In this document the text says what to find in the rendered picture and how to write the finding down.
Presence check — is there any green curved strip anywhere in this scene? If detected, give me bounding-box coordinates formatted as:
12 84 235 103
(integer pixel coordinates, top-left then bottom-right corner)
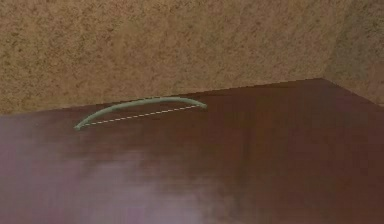
73 96 208 132

